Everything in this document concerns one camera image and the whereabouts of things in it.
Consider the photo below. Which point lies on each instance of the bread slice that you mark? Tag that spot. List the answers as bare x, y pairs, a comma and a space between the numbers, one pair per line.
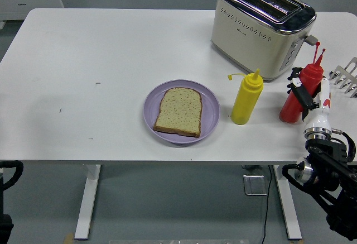
178, 112

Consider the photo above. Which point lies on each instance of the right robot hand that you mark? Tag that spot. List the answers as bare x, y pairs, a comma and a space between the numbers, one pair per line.
319, 115

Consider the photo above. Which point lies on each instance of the yellow squeeze bottle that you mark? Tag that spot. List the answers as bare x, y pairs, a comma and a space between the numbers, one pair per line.
245, 101

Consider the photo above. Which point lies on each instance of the red squeeze bottle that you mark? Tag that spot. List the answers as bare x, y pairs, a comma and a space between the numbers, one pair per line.
288, 112

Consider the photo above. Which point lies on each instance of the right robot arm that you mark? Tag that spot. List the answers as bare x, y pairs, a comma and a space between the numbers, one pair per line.
326, 171

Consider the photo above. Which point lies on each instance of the white table leg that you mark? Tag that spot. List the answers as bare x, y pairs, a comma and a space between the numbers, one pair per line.
86, 205
284, 205

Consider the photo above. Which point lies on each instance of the metal floor socket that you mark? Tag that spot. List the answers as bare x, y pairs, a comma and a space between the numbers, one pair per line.
254, 185

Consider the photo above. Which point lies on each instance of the silver metal rack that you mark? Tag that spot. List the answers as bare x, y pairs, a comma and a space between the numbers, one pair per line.
347, 78

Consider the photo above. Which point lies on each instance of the cream and chrome toaster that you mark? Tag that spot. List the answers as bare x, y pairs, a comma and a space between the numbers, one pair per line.
251, 48

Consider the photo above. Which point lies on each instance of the purple plate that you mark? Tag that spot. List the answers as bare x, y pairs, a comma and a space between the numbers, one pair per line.
209, 110

